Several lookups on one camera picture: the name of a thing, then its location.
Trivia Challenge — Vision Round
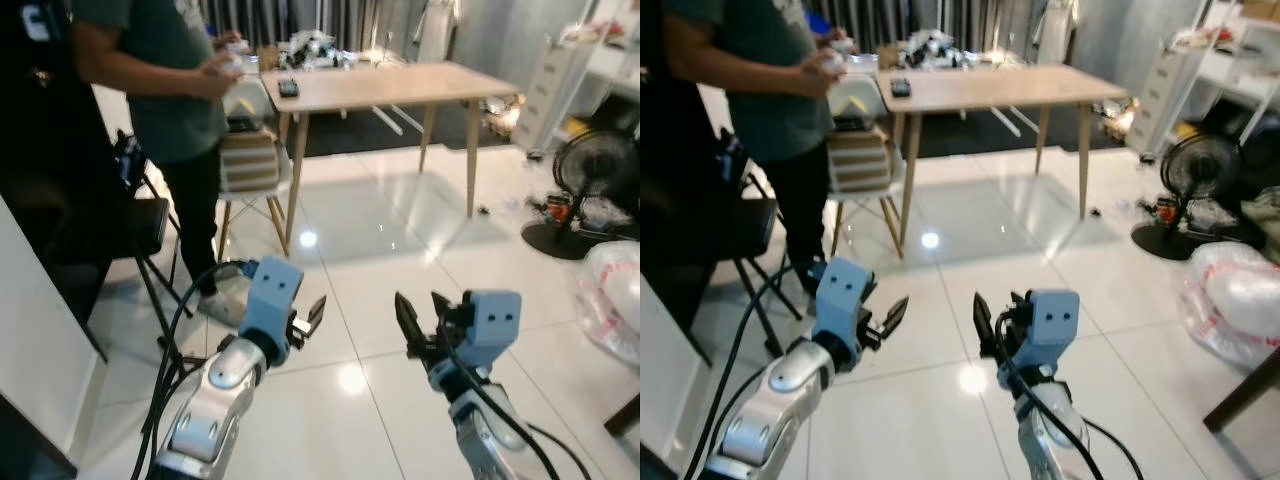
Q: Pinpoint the light wooden table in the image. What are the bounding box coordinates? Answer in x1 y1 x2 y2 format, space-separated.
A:
260 61 522 258
876 68 1129 259

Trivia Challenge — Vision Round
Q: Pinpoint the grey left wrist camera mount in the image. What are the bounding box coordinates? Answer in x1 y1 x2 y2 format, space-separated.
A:
238 256 305 349
811 256 874 349

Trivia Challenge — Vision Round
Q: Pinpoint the person in green shirt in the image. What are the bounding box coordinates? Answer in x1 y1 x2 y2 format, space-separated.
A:
660 0 861 321
70 0 253 326

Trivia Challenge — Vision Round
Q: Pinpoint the white drawer unit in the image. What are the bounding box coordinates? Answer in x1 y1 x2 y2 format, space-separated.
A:
513 38 593 157
1128 45 1206 159

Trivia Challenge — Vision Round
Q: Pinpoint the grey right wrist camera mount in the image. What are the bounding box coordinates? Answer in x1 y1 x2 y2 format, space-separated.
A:
1020 289 1080 373
460 290 524 373

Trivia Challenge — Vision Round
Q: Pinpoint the brown paper bag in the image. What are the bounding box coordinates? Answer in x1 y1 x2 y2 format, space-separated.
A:
220 128 283 194
828 128 893 194

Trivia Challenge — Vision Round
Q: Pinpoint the black pedestal fan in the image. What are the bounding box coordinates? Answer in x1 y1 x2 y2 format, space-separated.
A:
521 128 641 262
1131 130 1266 263

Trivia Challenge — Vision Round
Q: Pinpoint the white shell chair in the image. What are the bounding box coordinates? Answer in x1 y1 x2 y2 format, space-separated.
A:
825 75 906 261
215 75 294 263

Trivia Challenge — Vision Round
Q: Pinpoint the grey slipper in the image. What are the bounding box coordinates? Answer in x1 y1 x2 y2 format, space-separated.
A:
197 288 248 328

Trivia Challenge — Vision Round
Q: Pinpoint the person's right hand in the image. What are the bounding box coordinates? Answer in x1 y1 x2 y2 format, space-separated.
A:
800 48 849 99
200 48 247 99

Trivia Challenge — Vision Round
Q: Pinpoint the black floor rug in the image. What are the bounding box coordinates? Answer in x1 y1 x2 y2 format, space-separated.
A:
905 100 1151 161
290 95 541 161

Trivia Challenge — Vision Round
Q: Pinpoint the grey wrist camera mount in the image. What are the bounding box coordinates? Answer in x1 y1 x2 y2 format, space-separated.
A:
238 256 305 349
1020 289 1080 373
460 290 524 373
811 256 874 349

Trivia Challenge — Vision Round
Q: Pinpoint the white shelf rack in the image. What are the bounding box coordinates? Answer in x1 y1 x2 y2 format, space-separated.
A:
560 0 641 136
1175 0 1280 141

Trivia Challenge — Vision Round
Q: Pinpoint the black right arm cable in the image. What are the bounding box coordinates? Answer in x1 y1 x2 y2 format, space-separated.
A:
998 318 1149 480
432 315 591 480

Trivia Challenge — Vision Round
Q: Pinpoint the clear plastic wrapped bundle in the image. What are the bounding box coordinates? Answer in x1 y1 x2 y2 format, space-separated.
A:
1180 240 1280 371
574 240 641 366

